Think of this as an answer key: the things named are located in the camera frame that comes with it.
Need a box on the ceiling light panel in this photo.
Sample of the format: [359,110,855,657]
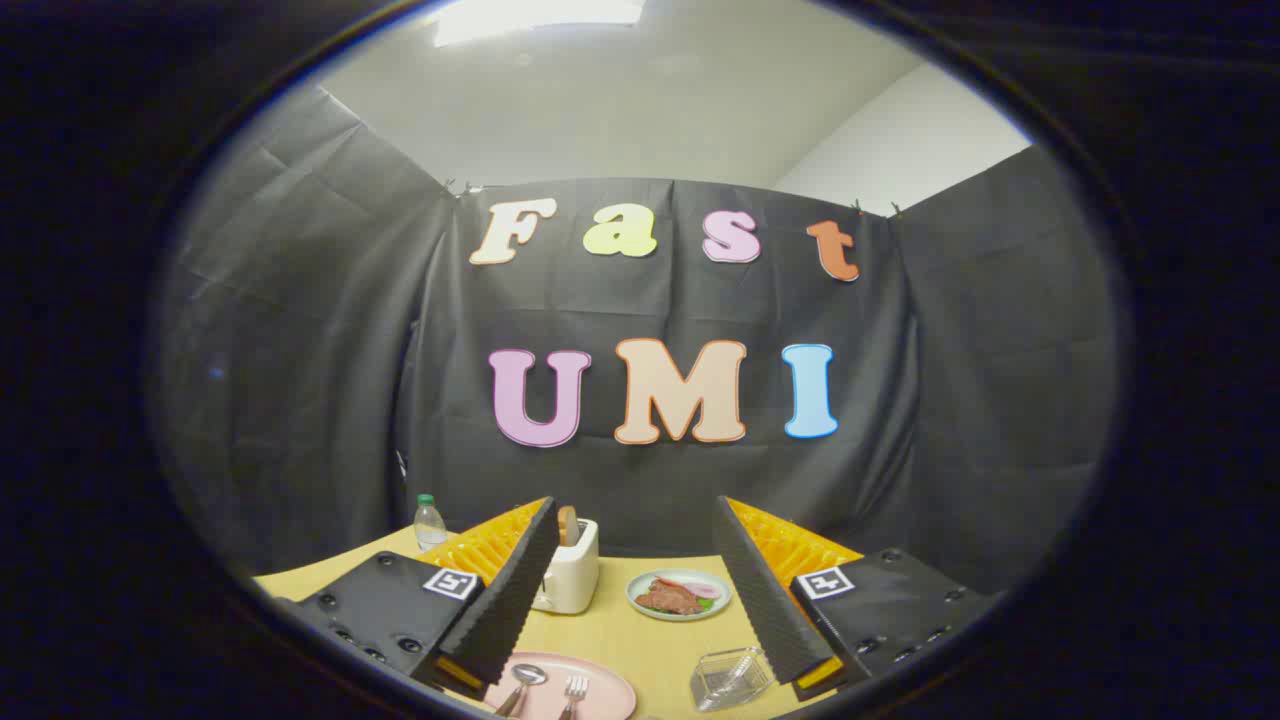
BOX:
[432,0,646,48]

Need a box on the metal spoon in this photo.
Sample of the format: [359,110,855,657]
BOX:
[495,663,549,718]

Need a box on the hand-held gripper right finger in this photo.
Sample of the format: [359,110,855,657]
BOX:
[712,495,1001,701]

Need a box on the black backdrop cloth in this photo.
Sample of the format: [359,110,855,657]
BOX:
[150,85,1121,601]

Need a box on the metal wire basket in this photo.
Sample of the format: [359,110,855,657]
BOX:
[689,647,773,713]

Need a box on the white toaster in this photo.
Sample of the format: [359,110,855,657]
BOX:
[532,518,601,615]

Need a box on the brown steak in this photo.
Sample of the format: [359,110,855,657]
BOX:
[636,582,703,616]

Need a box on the pink plate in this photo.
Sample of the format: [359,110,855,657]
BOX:
[484,652,638,720]

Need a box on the clear plastic water bottle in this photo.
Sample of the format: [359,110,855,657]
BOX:
[414,493,448,551]

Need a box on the pale green food plate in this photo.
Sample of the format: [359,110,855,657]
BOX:
[627,568,733,623]

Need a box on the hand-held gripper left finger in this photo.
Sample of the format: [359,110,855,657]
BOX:
[275,496,561,701]

